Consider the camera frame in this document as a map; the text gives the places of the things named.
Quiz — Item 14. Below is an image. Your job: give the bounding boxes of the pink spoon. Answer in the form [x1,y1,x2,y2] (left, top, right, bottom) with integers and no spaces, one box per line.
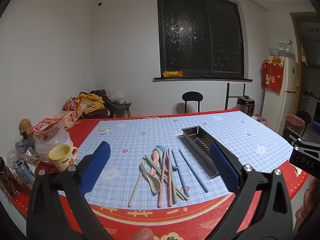
[151,149,163,174]

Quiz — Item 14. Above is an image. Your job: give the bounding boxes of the drink can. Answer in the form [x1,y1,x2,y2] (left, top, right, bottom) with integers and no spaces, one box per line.
[14,159,35,187]

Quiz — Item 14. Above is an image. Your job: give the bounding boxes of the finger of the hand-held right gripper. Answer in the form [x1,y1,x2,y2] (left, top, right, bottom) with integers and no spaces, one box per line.
[284,127,307,147]

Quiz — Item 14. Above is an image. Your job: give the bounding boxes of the dark window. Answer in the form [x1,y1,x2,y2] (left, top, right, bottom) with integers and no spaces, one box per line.
[157,0,245,78]

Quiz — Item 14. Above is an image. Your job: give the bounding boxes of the person's left hand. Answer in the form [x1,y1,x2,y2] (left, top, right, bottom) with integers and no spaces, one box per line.
[131,228,154,240]

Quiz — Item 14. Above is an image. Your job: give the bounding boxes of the blue plaid table mat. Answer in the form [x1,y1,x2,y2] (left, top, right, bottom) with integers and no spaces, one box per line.
[75,111,294,209]

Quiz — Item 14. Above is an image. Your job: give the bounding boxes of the yellow clothing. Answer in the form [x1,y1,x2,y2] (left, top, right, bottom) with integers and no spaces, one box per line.
[79,92,105,114]

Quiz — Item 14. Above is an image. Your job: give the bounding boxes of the white plastic container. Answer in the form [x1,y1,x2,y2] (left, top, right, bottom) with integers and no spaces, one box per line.
[34,127,73,163]

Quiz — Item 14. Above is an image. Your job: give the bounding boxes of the jar of dark nuts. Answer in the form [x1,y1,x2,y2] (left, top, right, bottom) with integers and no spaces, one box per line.
[0,156,20,198]

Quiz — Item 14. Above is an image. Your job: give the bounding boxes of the beige spoon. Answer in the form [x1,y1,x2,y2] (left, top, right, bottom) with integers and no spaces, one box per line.
[139,162,162,194]

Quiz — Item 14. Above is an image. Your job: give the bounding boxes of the black metal frame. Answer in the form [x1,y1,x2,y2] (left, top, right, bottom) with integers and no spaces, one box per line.
[226,82,246,110]

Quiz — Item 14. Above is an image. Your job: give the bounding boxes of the orange snack bag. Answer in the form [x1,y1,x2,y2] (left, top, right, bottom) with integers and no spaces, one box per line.
[62,97,83,111]

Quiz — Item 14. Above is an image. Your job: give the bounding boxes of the stainless steel utensil tray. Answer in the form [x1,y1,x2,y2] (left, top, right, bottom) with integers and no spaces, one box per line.
[178,125,227,179]

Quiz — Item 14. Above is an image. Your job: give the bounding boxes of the blue spoon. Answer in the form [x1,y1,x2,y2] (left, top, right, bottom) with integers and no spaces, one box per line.
[156,144,179,172]

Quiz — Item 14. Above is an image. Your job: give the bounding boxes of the snack packets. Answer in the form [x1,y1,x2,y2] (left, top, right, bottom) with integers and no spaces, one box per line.
[54,109,84,128]

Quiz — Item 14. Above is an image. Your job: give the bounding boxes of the rice cooker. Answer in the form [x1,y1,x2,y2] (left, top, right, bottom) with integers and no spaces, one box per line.
[236,95,255,117]

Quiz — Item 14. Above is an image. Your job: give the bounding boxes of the clear snack tub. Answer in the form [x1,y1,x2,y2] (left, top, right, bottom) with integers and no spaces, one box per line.
[32,118,62,140]

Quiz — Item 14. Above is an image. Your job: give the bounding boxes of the beige capped bottle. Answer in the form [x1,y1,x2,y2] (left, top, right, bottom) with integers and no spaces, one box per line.
[18,118,34,140]

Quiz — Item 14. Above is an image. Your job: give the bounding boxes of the clear plastic bag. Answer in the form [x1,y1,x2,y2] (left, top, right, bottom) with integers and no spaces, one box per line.
[107,92,130,104]

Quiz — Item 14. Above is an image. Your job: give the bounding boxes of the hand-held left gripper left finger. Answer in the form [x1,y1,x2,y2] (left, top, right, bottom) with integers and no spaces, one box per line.
[26,141,113,240]

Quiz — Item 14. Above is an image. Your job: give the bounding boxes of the cream mug yellow rim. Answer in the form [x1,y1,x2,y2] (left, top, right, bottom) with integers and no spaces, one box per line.
[48,144,78,172]

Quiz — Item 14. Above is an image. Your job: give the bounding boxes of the wooden door frame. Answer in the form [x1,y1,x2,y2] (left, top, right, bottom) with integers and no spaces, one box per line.
[290,12,316,63]

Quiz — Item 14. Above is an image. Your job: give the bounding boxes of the cream refrigerator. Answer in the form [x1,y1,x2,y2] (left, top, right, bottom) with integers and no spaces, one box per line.
[261,56,298,133]

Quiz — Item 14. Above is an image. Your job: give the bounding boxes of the beige chopstick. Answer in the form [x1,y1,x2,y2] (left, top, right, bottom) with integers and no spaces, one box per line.
[130,159,147,205]
[128,170,144,207]

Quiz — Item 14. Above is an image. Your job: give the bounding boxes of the green spoon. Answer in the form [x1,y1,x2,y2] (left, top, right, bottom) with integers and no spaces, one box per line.
[144,155,163,174]

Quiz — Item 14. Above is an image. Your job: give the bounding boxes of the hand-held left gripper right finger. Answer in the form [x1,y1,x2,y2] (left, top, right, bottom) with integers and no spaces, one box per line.
[209,141,294,240]

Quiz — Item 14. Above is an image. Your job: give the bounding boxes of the grey stool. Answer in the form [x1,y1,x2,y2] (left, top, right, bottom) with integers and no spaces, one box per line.
[105,99,132,118]

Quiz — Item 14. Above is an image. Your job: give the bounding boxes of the pink chopstick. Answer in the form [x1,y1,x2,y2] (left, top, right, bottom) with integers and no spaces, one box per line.
[157,149,168,208]
[167,149,173,207]

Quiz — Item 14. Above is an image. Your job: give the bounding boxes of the brown waste bin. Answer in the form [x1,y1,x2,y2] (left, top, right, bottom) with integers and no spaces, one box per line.
[286,114,306,137]

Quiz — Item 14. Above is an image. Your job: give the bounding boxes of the person's right hand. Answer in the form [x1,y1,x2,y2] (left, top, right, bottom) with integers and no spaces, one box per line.
[294,180,317,230]

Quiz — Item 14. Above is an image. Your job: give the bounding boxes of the black round-back chair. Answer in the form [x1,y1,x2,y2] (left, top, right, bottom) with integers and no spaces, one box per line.
[297,110,312,133]
[182,91,204,113]

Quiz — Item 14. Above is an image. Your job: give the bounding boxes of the pale blue basin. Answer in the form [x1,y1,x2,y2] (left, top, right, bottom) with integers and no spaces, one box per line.
[269,48,295,60]

